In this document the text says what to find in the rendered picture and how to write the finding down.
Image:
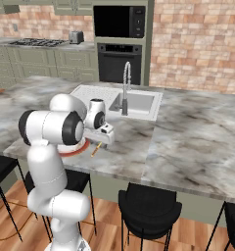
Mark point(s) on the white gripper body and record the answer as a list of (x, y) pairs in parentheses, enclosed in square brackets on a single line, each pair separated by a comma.
[(104, 137)]

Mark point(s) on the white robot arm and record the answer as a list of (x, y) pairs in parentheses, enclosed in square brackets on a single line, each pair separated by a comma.
[(46, 173)]

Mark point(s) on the white plate with red rim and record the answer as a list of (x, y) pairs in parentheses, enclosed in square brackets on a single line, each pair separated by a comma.
[(77, 149)]

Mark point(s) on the silver spring tap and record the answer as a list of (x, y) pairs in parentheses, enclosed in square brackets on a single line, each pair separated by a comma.
[(125, 98)]

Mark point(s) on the white sink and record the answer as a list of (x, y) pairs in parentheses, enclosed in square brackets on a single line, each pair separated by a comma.
[(139, 103)]

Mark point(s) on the black bar stool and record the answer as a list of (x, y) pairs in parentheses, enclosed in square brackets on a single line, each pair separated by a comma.
[(77, 181), (2, 166), (149, 206), (233, 222)]

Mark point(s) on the black built-in oven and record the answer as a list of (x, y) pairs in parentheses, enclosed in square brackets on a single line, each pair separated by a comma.
[(117, 65)]

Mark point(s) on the green base cupboards run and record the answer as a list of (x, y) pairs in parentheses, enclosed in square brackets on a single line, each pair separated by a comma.
[(41, 63)]

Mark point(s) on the silver toaster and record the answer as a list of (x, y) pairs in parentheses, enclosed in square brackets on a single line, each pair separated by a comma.
[(76, 37)]

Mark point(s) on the green tall oven cabinet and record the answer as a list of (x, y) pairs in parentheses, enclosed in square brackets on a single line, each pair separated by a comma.
[(149, 42)]

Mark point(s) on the black gas hob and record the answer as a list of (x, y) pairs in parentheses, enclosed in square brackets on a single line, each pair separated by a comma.
[(37, 42)]

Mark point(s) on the black microwave oven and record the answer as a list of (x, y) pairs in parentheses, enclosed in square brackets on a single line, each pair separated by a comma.
[(117, 21)]

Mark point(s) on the green wall cupboards run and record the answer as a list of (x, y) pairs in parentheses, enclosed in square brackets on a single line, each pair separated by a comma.
[(70, 6)]

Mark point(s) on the grey wall socket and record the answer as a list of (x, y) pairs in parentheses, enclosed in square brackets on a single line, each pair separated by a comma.
[(15, 27)]

